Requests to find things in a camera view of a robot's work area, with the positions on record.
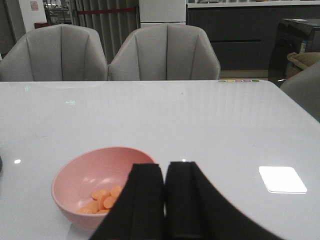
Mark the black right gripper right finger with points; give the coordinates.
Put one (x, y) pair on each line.
(196, 210)

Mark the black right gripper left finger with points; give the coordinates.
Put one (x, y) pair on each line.
(138, 213)

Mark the orange ham slices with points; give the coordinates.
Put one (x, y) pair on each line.
(102, 201)

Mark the pink bowl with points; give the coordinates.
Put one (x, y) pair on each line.
(102, 168)

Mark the colour dot sticker strip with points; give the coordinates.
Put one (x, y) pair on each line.
(239, 81)

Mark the right grey chair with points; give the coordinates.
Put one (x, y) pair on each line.
(166, 52)

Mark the grey side chair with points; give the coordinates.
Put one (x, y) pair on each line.
(304, 89)

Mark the left grey chair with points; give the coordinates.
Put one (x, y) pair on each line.
(61, 52)

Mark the dark grey counter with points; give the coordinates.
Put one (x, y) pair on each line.
(243, 34)

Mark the black appliance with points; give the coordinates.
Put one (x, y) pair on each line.
(293, 36)

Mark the white cabinet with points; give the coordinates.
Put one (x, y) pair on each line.
(153, 12)

